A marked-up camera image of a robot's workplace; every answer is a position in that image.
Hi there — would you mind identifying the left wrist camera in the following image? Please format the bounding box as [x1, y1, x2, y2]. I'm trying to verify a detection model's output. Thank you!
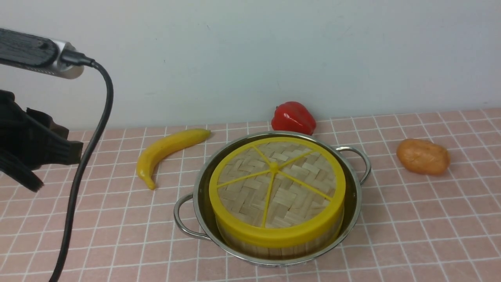
[0, 28, 84, 79]

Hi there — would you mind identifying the yellow toy banana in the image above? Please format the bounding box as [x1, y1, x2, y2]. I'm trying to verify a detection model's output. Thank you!
[136, 128, 211, 190]

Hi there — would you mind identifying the black camera cable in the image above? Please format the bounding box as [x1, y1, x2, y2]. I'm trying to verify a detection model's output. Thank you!
[48, 50, 114, 282]

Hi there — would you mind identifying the red toy bell pepper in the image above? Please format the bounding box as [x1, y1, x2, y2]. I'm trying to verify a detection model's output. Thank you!
[270, 101, 317, 136]

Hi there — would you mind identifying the woven bamboo steamer lid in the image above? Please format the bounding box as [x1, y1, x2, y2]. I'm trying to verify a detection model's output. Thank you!
[208, 136, 346, 249]

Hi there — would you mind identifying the pink checkered tablecloth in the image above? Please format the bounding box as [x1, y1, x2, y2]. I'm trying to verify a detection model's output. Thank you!
[0, 108, 501, 282]

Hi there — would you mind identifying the stainless steel pot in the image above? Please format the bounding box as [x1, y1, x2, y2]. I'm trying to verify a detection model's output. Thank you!
[173, 131, 372, 268]

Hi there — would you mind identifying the orange toy potato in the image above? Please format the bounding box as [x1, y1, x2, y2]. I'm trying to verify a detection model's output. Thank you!
[396, 139, 451, 175]

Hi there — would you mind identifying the bamboo steamer yellow rim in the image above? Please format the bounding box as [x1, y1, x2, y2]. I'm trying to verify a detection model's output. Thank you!
[220, 219, 343, 260]

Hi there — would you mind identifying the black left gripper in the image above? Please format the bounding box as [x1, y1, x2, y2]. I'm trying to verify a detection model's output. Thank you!
[0, 90, 83, 192]

